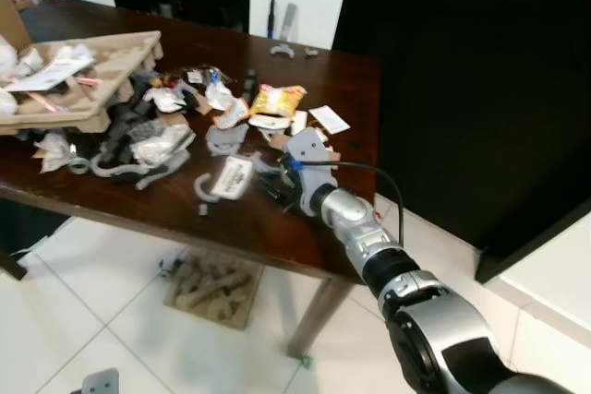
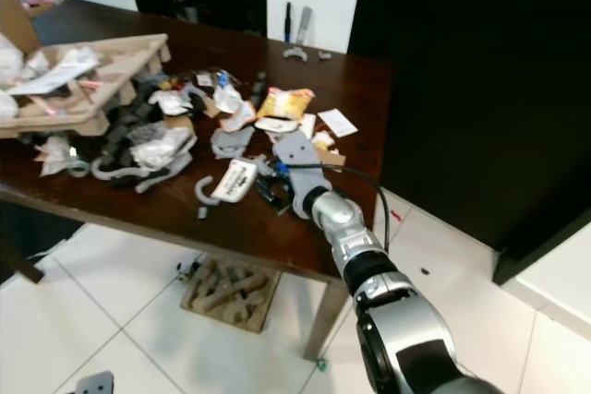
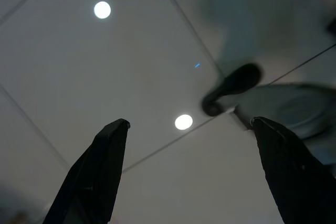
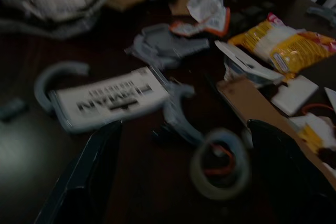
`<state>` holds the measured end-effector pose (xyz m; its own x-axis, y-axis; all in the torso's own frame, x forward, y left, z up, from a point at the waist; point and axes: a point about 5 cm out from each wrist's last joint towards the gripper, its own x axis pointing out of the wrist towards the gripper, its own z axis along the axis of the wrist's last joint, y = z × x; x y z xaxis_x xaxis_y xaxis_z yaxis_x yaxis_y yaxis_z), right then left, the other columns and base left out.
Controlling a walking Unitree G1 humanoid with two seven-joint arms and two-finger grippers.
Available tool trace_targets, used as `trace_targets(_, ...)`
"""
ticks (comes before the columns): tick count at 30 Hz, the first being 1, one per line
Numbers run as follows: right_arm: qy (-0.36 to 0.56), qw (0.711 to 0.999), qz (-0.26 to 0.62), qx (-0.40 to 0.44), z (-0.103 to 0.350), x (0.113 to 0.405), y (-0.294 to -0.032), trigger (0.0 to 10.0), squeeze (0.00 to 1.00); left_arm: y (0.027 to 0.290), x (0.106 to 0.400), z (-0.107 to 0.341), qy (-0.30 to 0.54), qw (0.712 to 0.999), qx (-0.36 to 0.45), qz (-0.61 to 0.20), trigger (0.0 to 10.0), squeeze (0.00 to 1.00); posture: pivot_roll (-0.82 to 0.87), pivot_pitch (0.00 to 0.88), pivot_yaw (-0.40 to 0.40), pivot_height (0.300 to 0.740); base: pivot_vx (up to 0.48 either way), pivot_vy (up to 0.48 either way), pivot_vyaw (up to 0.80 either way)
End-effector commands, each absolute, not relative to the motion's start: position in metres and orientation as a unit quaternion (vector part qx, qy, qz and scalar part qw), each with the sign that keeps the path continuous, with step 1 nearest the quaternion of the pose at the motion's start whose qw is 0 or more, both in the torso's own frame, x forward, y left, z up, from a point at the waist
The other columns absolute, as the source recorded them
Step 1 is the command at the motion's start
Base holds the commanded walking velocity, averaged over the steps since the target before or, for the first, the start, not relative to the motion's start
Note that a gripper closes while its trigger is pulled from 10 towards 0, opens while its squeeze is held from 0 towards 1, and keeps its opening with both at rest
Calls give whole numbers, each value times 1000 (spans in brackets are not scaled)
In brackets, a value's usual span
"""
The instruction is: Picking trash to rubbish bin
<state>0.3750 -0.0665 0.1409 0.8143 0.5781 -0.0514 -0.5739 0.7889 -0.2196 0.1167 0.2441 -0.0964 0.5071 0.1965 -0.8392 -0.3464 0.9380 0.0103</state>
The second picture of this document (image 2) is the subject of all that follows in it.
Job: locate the grey flat cardboard piece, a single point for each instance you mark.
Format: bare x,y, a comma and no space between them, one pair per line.
231,140

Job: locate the beige pulp packing tray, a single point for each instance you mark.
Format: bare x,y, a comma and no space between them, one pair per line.
111,89

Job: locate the white paper card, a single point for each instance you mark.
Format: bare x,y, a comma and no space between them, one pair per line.
337,123

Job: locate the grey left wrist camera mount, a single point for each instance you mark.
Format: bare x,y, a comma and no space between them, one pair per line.
97,385

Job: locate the tall black cabinet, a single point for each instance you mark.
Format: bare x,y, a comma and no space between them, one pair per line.
489,89

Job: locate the dark wooden table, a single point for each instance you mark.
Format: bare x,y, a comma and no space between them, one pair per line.
194,228

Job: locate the grey pen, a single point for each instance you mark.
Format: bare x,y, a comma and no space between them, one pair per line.
303,25

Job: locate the long curved foam strip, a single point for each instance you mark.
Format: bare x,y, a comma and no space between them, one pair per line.
113,173

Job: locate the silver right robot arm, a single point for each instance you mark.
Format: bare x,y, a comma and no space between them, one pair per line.
402,339

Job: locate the brown cardboard box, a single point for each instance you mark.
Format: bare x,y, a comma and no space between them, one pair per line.
14,16

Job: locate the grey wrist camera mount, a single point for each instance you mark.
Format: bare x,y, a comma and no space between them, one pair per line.
297,159
97,385

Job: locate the grey arched plastic piece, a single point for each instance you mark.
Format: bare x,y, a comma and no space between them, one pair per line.
295,53

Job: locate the brown pulp packing insert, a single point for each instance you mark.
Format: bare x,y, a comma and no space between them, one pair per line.
229,292

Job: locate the crumpled clear plastic bag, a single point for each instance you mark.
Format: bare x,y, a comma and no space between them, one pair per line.
162,148

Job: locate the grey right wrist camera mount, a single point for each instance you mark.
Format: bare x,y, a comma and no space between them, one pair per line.
297,159

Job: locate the yellow snack packet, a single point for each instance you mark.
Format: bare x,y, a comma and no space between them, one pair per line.
284,101

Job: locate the small curved foam hook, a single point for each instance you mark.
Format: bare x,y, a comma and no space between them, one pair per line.
200,194

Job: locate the tiny grey plastic piece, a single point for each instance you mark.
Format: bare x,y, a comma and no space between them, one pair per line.
324,55

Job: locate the white crumpled wrapper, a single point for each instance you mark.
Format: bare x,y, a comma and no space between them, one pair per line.
237,114

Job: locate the white paper sheet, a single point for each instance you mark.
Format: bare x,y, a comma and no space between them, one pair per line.
55,78

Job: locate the small clear plastic bag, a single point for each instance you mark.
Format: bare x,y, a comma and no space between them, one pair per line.
55,154

